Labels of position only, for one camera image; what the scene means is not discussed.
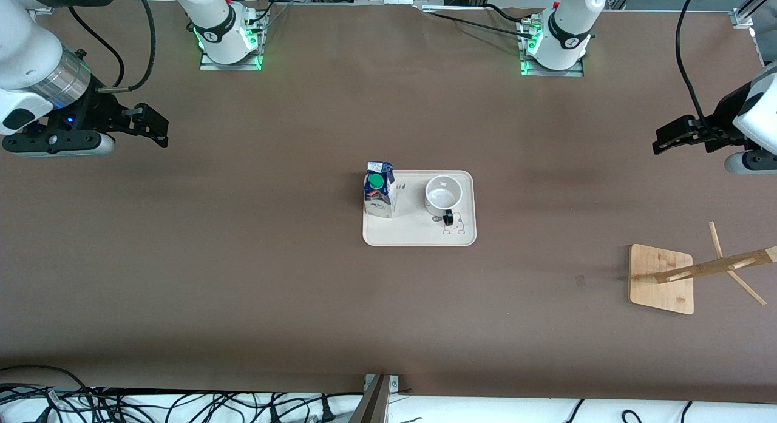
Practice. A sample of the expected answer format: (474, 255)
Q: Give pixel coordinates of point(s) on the wooden cup rack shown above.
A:
(661, 289)

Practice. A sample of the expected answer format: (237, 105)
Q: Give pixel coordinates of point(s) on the cream rabbit print tray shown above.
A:
(413, 229)

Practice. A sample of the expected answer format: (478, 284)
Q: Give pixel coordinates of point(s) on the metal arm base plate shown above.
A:
(257, 53)
(552, 73)

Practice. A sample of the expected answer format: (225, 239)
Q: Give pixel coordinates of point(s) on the blue white milk carton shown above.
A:
(379, 198)

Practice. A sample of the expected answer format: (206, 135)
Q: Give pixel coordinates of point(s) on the aluminium profile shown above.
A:
(746, 13)

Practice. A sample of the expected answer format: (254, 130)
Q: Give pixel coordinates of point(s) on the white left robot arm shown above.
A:
(567, 22)

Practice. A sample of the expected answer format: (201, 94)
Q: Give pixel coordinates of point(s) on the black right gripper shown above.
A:
(96, 110)

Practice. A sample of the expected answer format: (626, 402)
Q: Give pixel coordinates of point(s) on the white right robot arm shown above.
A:
(36, 53)

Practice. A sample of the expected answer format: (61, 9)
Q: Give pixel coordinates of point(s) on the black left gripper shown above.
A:
(720, 121)

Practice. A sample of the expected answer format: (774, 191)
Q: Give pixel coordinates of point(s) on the metal corner bracket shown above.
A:
(394, 382)

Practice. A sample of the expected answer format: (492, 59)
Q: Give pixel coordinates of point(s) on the aluminium profile post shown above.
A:
(373, 405)

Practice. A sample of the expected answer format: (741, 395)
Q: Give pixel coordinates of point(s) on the brown table mat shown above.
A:
(243, 289)

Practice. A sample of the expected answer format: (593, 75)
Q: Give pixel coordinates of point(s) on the aluminium rail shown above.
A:
(757, 47)

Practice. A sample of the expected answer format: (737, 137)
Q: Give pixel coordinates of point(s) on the black power plug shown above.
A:
(328, 411)

